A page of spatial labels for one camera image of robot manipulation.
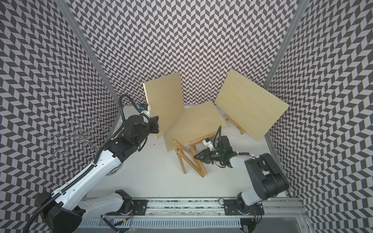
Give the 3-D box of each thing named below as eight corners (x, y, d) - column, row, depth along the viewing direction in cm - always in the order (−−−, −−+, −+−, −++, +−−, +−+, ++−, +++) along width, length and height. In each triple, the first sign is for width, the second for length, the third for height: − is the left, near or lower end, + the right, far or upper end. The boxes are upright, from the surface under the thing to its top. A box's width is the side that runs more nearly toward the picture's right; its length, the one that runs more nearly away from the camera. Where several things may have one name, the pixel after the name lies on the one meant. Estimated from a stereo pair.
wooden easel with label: (241, 135, 102) (243, 132, 100) (225, 117, 112) (225, 114, 110) (244, 133, 102) (245, 131, 100) (227, 115, 113) (228, 113, 111)
